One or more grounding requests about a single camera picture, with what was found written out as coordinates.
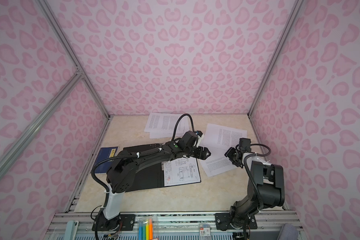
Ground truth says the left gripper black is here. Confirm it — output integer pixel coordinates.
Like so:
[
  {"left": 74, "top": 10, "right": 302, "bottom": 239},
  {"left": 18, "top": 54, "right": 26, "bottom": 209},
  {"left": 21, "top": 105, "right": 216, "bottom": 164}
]
[{"left": 185, "top": 145, "right": 213, "bottom": 160}]

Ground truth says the technical drawing sheet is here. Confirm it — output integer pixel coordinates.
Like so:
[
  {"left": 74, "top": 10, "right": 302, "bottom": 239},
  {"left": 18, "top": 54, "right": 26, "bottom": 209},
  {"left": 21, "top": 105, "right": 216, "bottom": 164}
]
[{"left": 163, "top": 158, "right": 201, "bottom": 187}]

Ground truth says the orange and black folder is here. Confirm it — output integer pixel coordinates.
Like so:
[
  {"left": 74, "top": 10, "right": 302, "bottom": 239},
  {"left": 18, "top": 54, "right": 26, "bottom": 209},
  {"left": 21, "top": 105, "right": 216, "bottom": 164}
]
[{"left": 118, "top": 143, "right": 202, "bottom": 193}]

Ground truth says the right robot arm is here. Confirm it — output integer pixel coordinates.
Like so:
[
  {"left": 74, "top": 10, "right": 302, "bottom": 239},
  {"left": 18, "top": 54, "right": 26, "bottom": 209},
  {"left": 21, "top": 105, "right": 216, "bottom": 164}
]
[{"left": 215, "top": 144, "right": 285, "bottom": 234}]

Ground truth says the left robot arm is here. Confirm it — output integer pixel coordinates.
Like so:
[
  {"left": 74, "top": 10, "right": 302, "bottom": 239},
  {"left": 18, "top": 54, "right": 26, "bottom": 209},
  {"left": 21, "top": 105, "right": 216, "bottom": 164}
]
[{"left": 91, "top": 141, "right": 212, "bottom": 232}]

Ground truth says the box of coloured markers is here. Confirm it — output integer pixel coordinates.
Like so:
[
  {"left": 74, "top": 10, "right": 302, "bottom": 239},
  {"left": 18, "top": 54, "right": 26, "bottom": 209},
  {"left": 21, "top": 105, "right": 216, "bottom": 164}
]
[{"left": 138, "top": 216, "right": 156, "bottom": 240}]

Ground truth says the blue paperback book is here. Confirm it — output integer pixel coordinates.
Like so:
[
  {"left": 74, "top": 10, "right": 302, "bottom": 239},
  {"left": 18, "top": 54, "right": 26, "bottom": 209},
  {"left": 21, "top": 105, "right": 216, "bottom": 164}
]
[{"left": 94, "top": 147, "right": 118, "bottom": 174}]

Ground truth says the grey cloth at corner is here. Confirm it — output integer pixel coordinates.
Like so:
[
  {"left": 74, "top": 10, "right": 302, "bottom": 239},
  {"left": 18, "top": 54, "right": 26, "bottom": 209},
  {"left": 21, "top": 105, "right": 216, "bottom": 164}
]
[{"left": 277, "top": 224, "right": 299, "bottom": 240}]

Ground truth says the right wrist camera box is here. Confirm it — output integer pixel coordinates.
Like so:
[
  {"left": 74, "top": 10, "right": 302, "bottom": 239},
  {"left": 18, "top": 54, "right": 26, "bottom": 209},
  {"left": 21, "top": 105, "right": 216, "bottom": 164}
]
[{"left": 237, "top": 138, "right": 252, "bottom": 153}]

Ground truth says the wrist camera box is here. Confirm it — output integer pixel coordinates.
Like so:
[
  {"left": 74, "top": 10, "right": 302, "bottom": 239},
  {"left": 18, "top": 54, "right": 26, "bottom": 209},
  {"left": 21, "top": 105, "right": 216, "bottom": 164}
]
[
  {"left": 178, "top": 131, "right": 204, "bottom": 148},
  {"left": 237, "top": 138, "right": 252, "bottom": 153}
]

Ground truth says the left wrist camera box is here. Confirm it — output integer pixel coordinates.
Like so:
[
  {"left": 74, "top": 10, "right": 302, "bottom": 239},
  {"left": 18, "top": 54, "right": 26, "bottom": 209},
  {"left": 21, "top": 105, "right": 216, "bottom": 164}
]
[{"left": 178, "top": 131, "right": 204, "bottom": 148}]

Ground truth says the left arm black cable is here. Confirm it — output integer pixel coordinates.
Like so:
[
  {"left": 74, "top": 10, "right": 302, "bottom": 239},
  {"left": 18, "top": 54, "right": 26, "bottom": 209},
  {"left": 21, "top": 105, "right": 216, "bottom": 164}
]
[{"left": 171, "top": 113, "right": 196, "bottom": 142}]

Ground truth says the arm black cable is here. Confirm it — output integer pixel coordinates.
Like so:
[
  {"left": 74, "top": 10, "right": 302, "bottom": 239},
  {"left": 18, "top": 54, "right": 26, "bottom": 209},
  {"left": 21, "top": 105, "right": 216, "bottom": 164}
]
[
  {"left": 235, "top": 143, "right": 272, "bottom": 211},
  {"left": 171, "top": 113, "right": 196, "bottom": 142}
]

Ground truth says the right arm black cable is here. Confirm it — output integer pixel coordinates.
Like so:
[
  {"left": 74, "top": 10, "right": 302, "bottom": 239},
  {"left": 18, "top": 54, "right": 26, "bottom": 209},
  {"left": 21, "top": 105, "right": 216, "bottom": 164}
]
[{"left": 235, "top": 143, "right": 272, "bottom": 211}]

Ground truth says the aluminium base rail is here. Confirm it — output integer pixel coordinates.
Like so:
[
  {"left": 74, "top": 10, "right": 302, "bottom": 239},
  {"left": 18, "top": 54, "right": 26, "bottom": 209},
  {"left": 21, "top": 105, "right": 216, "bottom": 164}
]
[{"left": 44, "top": 211, "right": 307, "bottom": 240}]

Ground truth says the aluminium diagonal frame bar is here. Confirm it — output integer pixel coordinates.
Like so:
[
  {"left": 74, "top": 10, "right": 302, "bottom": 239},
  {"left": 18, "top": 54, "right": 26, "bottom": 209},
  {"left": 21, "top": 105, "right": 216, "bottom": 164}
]
[{"left": 0, "top": 72, "right": 83, "bottom": 181}]

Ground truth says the light green tool handle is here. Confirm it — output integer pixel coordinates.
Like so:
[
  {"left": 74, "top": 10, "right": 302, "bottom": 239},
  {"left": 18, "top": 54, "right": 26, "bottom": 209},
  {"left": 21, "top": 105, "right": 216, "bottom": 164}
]
[{"left": 63, "top": 221, "right": 79, "bottom": 240}]

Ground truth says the aluminium frame corner post right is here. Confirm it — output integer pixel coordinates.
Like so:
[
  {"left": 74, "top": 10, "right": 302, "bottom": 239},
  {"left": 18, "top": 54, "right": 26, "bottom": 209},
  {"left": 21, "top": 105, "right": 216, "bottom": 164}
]
[{"left": 248, "top": 0, "right": 306, "bottom": 120}]

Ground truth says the aluminium frame corner post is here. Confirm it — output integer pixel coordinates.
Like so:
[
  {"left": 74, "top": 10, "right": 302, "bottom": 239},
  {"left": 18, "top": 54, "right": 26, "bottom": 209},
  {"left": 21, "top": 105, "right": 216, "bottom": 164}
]
[
  {"left": 36, "top": 0, "right": 111, "bottom": 120},
  {"left": 248, "top": 0, "right": 306, "bottom": 120}
]

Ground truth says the aluminium frame corner post left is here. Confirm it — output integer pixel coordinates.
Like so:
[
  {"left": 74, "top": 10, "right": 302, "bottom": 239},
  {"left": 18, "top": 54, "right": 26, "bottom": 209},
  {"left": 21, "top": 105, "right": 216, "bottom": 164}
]
[{"left": 36, "top": 0, "right": 111, "bottom": 120}]

